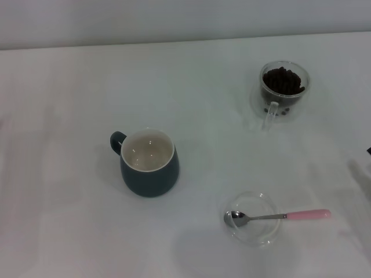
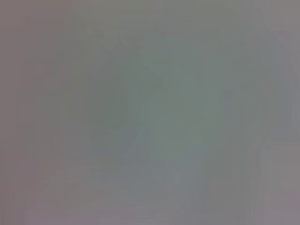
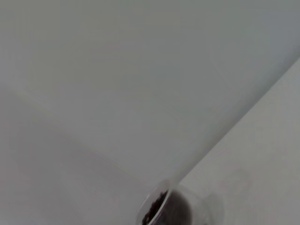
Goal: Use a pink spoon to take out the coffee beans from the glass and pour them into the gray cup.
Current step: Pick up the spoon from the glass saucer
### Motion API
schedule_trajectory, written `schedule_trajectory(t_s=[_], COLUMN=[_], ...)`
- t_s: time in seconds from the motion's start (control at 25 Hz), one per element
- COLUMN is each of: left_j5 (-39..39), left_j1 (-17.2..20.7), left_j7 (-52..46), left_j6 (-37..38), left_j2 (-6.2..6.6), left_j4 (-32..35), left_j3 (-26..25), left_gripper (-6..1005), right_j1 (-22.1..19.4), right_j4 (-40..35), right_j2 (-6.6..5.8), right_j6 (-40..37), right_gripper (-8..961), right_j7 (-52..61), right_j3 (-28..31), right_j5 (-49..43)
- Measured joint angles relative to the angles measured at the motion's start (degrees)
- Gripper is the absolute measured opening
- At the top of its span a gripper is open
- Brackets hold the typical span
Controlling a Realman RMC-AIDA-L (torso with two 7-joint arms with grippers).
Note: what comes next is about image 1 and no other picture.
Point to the dark blue ceramic mug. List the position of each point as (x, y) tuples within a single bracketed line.
[(150, 182)]

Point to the coffee bean pile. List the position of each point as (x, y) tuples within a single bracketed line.
[(282, 81)]

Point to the clear round glass dish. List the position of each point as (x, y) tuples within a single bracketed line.
[(261, 236)]

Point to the clear double-wall glass cup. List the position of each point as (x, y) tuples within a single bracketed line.
[(271, 116)]

